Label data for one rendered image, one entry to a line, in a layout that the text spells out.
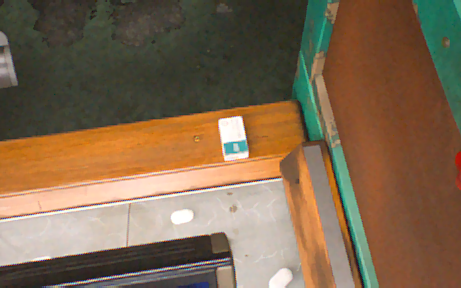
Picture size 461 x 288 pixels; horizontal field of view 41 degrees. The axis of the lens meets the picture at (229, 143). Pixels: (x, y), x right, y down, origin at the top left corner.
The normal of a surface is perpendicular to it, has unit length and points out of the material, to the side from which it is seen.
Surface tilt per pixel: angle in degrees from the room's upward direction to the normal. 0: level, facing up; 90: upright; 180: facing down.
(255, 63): 0
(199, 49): 0
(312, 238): 67
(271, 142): 0
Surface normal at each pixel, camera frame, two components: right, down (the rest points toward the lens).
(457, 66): -0.99, 0.15
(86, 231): 0.00, -0.44
